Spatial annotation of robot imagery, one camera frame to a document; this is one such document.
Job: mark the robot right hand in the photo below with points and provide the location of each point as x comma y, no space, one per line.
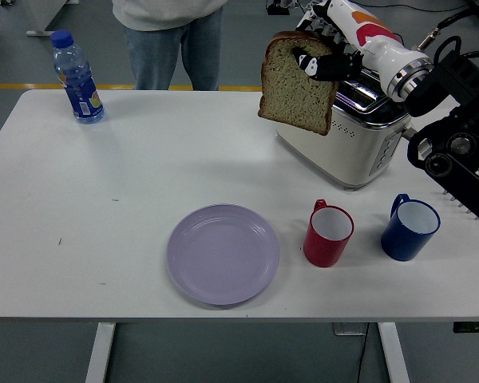
367,36

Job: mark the bread slice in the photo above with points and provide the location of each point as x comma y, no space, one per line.
291,99

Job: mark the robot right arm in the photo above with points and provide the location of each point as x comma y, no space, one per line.
463,179

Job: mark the lilac round plate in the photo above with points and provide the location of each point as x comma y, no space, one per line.
222,255

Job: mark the black power strip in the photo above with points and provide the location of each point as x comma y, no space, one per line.
277,11

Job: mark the cream and chrome toaster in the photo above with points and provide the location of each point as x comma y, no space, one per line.
343,155

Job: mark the person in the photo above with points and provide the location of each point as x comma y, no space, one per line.
163,48

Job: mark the blue mug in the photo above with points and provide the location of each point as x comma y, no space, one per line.
401,241

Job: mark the red mug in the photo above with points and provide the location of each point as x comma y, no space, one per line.
321,249

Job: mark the clear bottle with blue cap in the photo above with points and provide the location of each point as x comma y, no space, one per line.
81,91

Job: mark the black table control panel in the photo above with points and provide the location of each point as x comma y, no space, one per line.
473,326

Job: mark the white table leg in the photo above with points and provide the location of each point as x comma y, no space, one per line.
100,351
393,351

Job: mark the yellow floor tape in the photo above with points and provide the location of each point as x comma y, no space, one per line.
24,85

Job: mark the clear under-table bracket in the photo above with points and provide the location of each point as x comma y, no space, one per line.
349,329

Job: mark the white desk frame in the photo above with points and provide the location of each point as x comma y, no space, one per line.
38,12

